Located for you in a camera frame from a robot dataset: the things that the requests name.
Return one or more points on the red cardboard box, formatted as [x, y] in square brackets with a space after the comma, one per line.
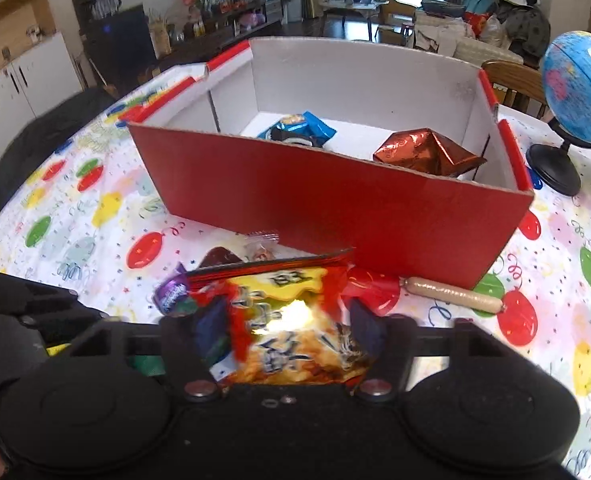
[325, 215]

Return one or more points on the black jacket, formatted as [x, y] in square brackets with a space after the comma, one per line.
[40, 145]

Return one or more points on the pile of clothes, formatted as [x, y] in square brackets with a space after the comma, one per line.
[523, 22]

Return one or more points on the small clear snack packet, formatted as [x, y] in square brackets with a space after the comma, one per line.
[263, 247]

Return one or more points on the dark brown snack packet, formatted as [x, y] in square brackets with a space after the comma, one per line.
[220, 257]

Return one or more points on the sausage stick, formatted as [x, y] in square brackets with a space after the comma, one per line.
[455, 295]

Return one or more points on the blue cookie packet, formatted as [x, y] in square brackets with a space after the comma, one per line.
[300, 127]

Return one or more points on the black cabinet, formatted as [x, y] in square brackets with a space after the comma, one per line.
[120, 40]

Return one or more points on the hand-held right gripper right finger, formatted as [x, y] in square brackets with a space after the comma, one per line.
[368, 330]

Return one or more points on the white cabinet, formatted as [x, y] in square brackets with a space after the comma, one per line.
[20, 95]

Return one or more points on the red chip packet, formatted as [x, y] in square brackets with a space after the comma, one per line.
[295, 330]

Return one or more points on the purple snack packet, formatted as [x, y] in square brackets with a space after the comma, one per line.
[171, 290]

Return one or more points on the television cabinet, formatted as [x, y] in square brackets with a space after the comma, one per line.
[220, 25]

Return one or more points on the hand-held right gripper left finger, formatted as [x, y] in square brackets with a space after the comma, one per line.
[211, 330]

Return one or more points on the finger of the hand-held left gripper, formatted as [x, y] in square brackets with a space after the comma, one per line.
[20, 292]
[70, 325]

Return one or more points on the blue desk globe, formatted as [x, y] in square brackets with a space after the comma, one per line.
[583, 90]

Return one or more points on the brown foil snack packet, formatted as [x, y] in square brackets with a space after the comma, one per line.
[425, 152]

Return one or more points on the white coffee table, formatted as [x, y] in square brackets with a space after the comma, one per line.
[355, 7]

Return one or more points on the sofa with cream cover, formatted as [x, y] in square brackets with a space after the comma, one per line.
[455, 42]

